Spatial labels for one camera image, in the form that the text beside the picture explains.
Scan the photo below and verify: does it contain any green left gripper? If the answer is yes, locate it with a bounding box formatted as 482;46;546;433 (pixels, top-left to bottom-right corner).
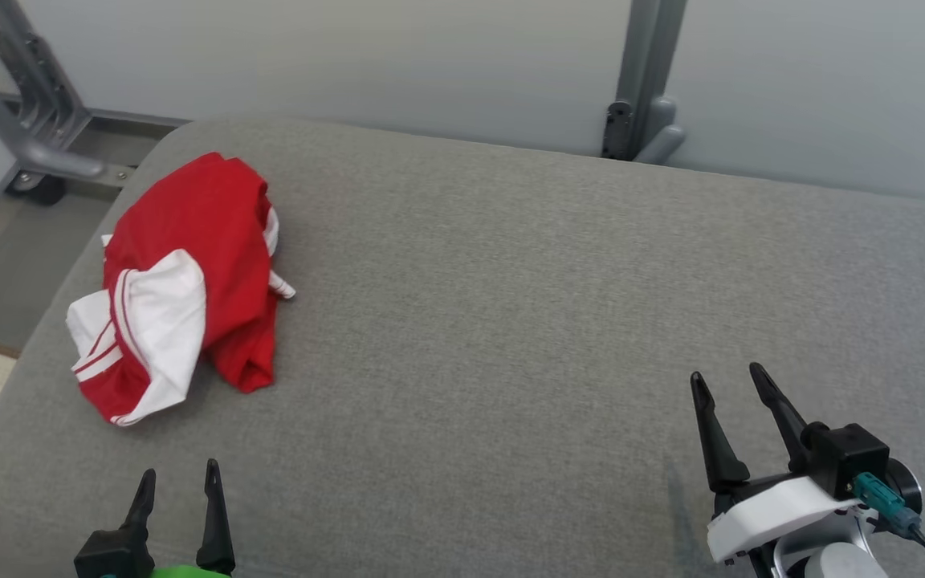
120;459;237;578

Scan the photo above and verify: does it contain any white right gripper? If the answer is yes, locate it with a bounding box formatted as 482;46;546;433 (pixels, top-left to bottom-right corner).
689;363;866;564

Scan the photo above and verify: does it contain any red basketball jersey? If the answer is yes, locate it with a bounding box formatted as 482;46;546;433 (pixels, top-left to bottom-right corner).
67;241;279;427

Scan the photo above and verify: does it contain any grey fabric sofa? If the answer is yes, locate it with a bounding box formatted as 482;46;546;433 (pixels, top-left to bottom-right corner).
0;116;925;578

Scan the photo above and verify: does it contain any grey partition post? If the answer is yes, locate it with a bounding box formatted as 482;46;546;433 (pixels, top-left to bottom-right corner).
601;0;688;165

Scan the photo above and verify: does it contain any grey metal frame with caster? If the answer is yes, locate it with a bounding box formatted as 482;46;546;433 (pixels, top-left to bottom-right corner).
0;0;138;206

